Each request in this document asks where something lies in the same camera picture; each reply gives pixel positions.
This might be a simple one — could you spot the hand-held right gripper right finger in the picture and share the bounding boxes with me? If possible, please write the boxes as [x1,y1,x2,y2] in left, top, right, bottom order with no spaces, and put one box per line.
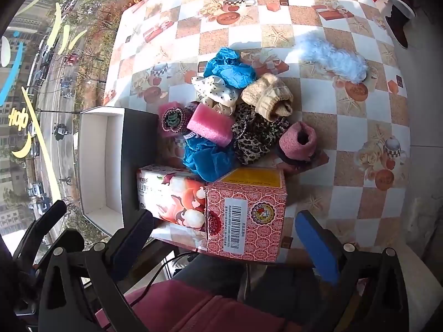
[296,210,419,332]

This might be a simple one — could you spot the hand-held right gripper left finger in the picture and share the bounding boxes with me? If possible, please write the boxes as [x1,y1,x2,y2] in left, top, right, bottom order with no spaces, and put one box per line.
[38,209,154,332]

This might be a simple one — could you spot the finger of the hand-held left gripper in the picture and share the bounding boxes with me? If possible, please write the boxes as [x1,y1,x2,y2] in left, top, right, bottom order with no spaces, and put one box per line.
[52,229,85,251]
[14,200,68,267]

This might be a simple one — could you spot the white cardboard storage box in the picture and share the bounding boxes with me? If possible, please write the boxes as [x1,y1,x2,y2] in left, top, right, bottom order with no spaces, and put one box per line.
[78,107,160,232]

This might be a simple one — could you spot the pink foam block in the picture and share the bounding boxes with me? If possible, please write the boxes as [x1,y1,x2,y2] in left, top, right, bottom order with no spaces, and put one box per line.
[187,103,236,147]
[279,122,316,163]

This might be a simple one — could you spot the beige knitted sock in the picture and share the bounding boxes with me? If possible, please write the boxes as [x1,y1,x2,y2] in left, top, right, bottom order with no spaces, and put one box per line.
[240,72,293,121]

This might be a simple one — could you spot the light blue fluffy cloth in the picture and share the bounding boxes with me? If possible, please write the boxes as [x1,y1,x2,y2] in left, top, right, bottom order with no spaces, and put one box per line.
[297,31,369,84]

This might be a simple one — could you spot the floral tissue pack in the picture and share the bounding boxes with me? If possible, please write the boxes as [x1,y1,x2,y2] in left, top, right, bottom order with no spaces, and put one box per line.
[136,164,209,229]

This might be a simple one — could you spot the yellow crescent window decal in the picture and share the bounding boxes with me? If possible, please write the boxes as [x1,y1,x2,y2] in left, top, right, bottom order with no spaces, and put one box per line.
[11,134,34,160]

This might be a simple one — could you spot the red patterned carton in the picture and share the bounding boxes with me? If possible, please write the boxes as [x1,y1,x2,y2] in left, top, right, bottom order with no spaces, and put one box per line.
[205,167,289,263]

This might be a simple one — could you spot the person's jeans leg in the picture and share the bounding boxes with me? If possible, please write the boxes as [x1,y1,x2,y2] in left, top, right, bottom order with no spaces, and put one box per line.
[172,254,250,301]

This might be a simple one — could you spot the person's pink jacket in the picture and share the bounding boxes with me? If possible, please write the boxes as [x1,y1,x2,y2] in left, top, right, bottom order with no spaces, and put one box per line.
[124,278,312,332]

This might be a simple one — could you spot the long yellow window decal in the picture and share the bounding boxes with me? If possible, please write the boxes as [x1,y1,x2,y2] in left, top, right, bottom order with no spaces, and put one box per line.
[21,86,63,203]

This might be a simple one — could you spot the checkered tablecloth table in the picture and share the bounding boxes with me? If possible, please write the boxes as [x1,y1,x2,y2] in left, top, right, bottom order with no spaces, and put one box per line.
[103,0,413,261]

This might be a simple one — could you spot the leopard print cloth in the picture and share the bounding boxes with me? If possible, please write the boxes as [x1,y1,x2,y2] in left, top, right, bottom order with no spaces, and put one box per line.
[231,103,290,165]

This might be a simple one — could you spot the dark knitted hat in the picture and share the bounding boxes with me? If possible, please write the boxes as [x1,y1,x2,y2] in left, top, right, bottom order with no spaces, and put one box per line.
[158,100,194,139]

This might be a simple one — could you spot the blue window decal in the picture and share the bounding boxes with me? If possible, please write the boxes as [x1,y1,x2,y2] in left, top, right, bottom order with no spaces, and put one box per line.
[0,41,25,108]

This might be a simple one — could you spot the white polka dot scrunchie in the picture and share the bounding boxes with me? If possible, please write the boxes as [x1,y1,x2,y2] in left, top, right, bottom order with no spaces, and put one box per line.
[191,75,242,118]

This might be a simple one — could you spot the dark red slipper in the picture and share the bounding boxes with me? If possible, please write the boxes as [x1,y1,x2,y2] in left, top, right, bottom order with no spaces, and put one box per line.
[383,0,416,50]

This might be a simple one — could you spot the black cable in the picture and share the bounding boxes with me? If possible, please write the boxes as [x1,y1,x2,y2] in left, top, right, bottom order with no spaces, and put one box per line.
[133,252,198,301]

